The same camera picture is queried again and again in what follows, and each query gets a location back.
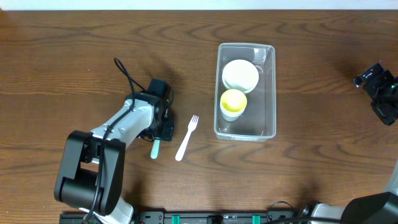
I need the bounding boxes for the grey plastic cup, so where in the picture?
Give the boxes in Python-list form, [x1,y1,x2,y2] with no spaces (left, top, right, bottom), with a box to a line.
[223,116,241,122]

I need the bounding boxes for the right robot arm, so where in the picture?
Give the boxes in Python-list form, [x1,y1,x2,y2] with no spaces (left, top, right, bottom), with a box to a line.
[302,63,397,224]

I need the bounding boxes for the mint green plastic spoon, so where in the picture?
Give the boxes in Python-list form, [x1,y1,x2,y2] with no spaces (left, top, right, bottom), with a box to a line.
[150,139,160,159]

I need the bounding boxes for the white plastic cup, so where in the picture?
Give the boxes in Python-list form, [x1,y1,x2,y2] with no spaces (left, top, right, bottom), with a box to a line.
[220,104,245,117]

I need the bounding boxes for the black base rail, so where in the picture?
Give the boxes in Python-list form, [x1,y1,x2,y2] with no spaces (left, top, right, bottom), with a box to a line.
[58,210,308,224]

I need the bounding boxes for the white plastic fork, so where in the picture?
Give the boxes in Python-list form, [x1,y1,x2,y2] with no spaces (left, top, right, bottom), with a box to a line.
[175,115,199,161]

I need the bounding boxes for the clear plastic container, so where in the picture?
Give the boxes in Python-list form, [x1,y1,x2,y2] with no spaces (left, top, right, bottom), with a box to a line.
[214,43,277,142]

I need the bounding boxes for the yellow plastic cup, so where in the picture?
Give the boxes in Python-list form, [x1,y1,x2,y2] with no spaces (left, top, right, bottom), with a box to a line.
[220,89,248,113]

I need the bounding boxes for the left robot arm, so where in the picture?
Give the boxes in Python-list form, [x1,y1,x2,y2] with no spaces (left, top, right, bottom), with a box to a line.
[54,79,174,223]

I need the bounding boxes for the white plastic bowl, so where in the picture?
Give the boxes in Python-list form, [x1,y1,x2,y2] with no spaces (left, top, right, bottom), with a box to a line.
[221,59,259,94]

